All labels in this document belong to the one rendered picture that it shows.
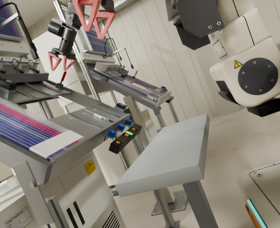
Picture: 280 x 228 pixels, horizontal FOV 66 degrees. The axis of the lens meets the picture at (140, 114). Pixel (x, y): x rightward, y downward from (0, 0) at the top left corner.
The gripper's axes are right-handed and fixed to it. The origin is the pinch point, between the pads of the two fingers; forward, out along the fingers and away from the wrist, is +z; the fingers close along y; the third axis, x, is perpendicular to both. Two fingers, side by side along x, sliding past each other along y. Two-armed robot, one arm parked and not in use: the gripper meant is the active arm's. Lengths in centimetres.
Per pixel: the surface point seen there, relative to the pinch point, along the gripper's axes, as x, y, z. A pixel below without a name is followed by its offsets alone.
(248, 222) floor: 117, -16, 32
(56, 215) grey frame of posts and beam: 46, 51, 20
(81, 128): 29.8, 18.6, 12.7
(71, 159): 38, 37, 14
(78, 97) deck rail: 4.8, -18.6, 15.2
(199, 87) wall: 69, -287, 1
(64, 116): 19.2, 15.7, 13.4
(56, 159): 38, 46, 10
